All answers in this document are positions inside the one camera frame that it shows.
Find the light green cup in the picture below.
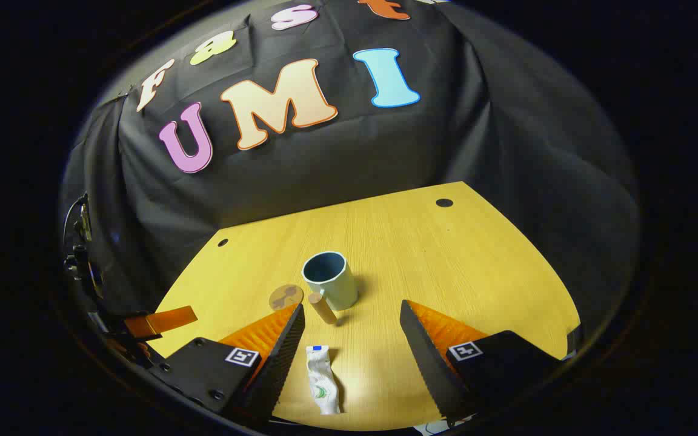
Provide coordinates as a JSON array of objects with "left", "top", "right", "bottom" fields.
[{"left": 302, "top": 251, "right": 360, "bottom": 326}]

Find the wooden desktop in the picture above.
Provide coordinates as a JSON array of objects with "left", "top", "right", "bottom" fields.
[{"left": 146, "top": 180, "right": 581, "bottom": 432}]

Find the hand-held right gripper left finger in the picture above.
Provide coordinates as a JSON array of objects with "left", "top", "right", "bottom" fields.
[{"left": 148, "top": 303, "right": 306, "bottom": 428}]

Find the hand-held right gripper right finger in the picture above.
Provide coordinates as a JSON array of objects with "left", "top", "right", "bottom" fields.
[{"left": 399, "top": 299, "right": 569, "bottom": 424}]

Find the white toothpaste tube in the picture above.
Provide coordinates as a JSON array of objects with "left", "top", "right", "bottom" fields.
[{"left": 305, "top": 345, "right": 342, "bottom": 415}]

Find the black backdrop cloth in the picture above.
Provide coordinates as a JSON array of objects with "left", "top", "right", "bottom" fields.
[{"left": 61, "top": 0, "right": 640, "bottom": 340}]

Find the round wooden coaster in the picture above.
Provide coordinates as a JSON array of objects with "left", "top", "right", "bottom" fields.
[{"left": 268, "top": 284, "right": 305, "bottom": 312}]

